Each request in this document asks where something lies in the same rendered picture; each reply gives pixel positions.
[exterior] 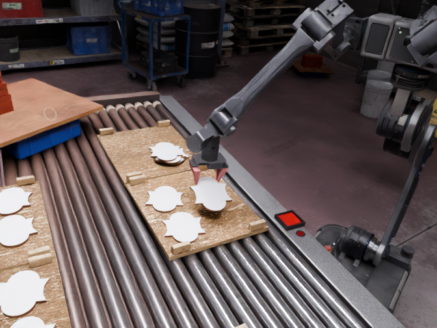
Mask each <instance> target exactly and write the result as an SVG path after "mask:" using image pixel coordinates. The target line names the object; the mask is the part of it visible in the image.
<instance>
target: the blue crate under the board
mask: <svg viewBox="0 0 437 328"><path fill-rule="evenodd" d="M80 134H81V127H80V119H79V118H78V119H77V120H73V121H71V122H68V123H66V124H63V125H61V126H57V127H56V128H52V129H50V130H47V131H44V132H42V133H39V134H36V135H33V136H31V137H28V138H26V139H23V140H20V141H18V142H15V143H12V144H10V145H7V146H4V147H2V148H0V149H1V150H3V151H5V152H7V153H8V154H10V155H12V156H14V157H16V158H18V159H24V158H26V157H29V156H31V155H33V154H36V153H38V152H41V151H43V150H45V149H48V148H51V147H52V146H55V145H57V144H60V143H63V142H64V141H67V140H70V139H73V138H74V137H77V136H79V135H80Z"/></svg>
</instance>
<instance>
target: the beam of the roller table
mask: <svg viewBox="0 0 437 328"><path fill-rule="evenodd" d="M160 103H161V104H162V105H163V107H164V108H165V109H166V110H167V111H168V112H169V113H170V114H171V116H172V117H173V118H174V119H175V120H176V121H177V122H178V123H179V125H180V126H181V127H182V128H183V129H184V130H185V131H186V132H187V133H188V134H189V135H192V134H194V133H196V132H197V131H198V130H200V129H202V128H203V127H202V126H201V125H200V124H199V123H198V122H197V121H196V120H195V119H194V118H193V117H192V116H191V115H190V114H189V113H188V112H187V111H186V110H185V109H184V108H183V107H182V106H181V105H180V104H179V103H178V102H177V101H176V100H175V99H173V97H171V95H168V96H160ZM218 152H220V153H221V154H222V155H223V156H224V158H225V159H226V163H227V164H228V170H227V172H226V173H225V175H226V176H227V177H228V178H229V179H230V180H231V181H232V182H233V183H234V184H235V185H236V186H237V187H238V188H239V189H240V191H241V192H242V193H243V194H244V195H245V196H246V197H247V199H248V200H249V201H250V202H251V203H252V204H253V205H254V206H255V207H256V208H257V209H258V210H259V211H260V212H261V213H262V214H263V216H264V217H265V218H266V219H267V220H268V221H269V222H270V224H271V225H272V226H273V227H274V228H275V229H277V231H278V232H279V233H280V234H281V235H282V236H283V237H284V238H285V240H286V241H287V242H288V243H289V244H290V245H291V246H292V247H293V248H294V250H296V252H298V253H299V255H300V256H301V257H302V258H303V259H304V260H305V261H306V262H307V263H308V265H309V266H310V267H311V268H312V269H313V270H314V271H315V272H316V274H318V276H320V278H322V279H323V281H324V282H325V283H326V284H327V285H328V286H329V287H330V288H331V290H332V291H333V292H334V293H335V294H336V295H337V296H338V297H339V298H340V299H341V300H342V301H343V302H344V303H345V304H346V306H347V307H348V308H349V309H350V310H351V311H352V312H353V313H354V315H355V316H356V317H357V318H358V319H359V320H360V321H361V322H362V323H363V324H364V325H365V326H366V327H367V328H406V327H405V326H404V325H403V324H402V323H401V322H400V321H399V320H398V319H397V318H396V317H395V316H394V315H393V314H392V313H391V312H390V311H389V310H387V309H386V308H385V307H384V306H383V305H382V304H381V303H380V302H379V301H378V300H377V299H376V298H375V297H374V296H373V295H372V294H371V293H370V292H369V291H368V290H367V289H366V288H365V287H364V286H363V285H362V284H361V283H360V282H359V281H358V280H357V279H356V278H355V277H354V276H353V275H352V274H351V273H350V272H349V271H348V270H347V269H346V268H345V267H344V266H343V265H342V264H341V263H340V262H339V261H338V260H337V259H335V258H334V257H333V256H332V255H331V254H330V253H329V252H328V251H327V250H326V249H325V248H324V247H323V246H322V245H321V244H320V243H319V242H318V241H317V240H316V239H315V238H314V237H313V236H312V235H311V234H310V233H309V232H308V231H307V230H306V229H305V228H304V227H303V226H302V227H300V228H296V229H292V230H288V231H286V230H285V229H284V228H283V227H282V226H281V225H280V224H279V222H278V221H277V220H276V219H275V218H274V214H277V213H282V212H286V211H287V210H286V209H285V208H284V207H283V206H282V205H281V204H280V203H279V202H278V201H277V200H276V199H275V198H274V197H273V196H272V195H271V194H270V193H269V192H268V191H267V190H266V189H265V188H264V187H263V186H262V185H261V184H260V183H259V182H258V181H257V180H256V179H255V178H254V177H253V176H252V175H251V174H250V173H249V172H248V171H247V170H246V169H245V168H244V167H243V166H242V165H241V164H240V163H239V162H238V161H237V160H236V159H235V158H234V157H233V156H231V155H230V154H229V153H228V152H227V151H226V150H225V149H224V148H223V147H222V146H221V145H220V144H219V151H218ZM297 230H301V231H303V232H304V233H305V234H306V235H305V236H304V237H300V236H298V235H296V231H297Z"/></svg>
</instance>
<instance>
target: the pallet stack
mask: <svg viewBox="0 0 437 328"><path fill-rule="evenodd" d="M288 1H291V0H226V6H225V13H227V14H229V15H231V16H232V17H234V20H232V21H230V23H232V24H233V25H234V26H235V27H234V29H232V30H231V32H232V33H233V36H231V37H229V38H228V39H229V40H231V41H232V42H233V44H232V45H230V46H231V47H232V49H239V53H238V54H240V55H249V54H257V53H268V52H274V51H281V50H282V49H283V48H277V49H273V47H274V45H280V44H286V43H288V42H289V41H290V40H291V39H292V37H293V36H294V34H295V33H296V30H294V29H291V28H292V23H293V22H294V21H295V20H296V19H297V18H298V17H299V16H300V15H301V14H302V13H303V12H304V9H305V6H303V5H305V1H306V0H296V3H291V2H288ZM229 5H230V7H229ZM280 8H281V9H280ZM292 8H296V9H295V13H293V12H291V9H292ZM255 9H256V10H255ZM287 17H291V21H290V20H287ZM284 36H286V37H284ZM262 46H263V50H260V51H249V48H256V47H262Z"/></svg>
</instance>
